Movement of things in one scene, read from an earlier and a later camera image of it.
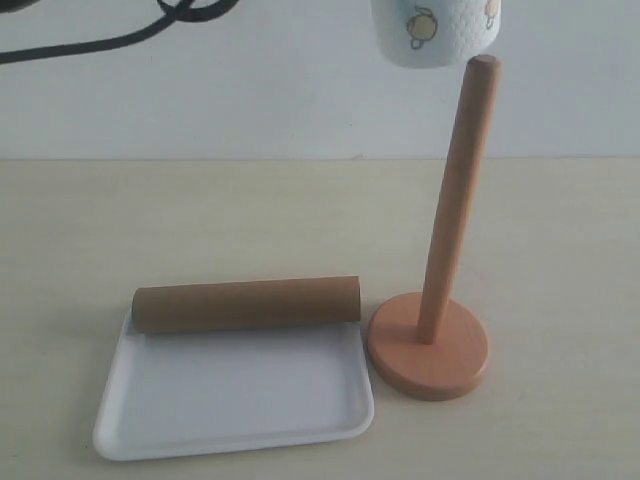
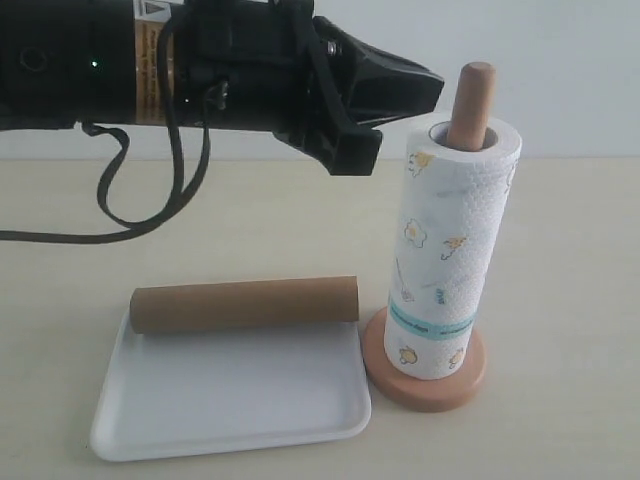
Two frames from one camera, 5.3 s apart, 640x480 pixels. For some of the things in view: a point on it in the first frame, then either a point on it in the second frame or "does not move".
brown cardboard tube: x=246 y=304 does not move
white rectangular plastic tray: x=181 y=393 does not move
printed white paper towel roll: x=427 y=33 -> x=457 y=188
